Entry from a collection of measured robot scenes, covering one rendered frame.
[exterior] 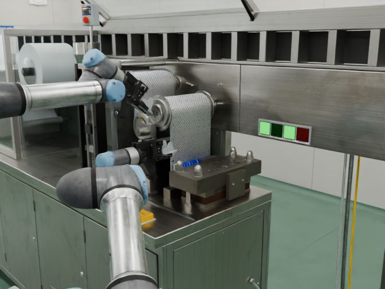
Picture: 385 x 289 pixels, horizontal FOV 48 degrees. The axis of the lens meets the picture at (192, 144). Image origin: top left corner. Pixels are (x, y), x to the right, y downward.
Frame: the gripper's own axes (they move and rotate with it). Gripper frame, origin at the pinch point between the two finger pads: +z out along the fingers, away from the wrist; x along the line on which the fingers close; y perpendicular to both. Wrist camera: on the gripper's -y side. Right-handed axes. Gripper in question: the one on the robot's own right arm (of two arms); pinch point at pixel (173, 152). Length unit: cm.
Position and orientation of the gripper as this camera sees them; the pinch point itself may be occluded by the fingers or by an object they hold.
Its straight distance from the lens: 177.5
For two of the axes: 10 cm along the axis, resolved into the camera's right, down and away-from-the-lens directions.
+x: -7.0, -1.7, 7.0
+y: 0.0, -9.7, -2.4
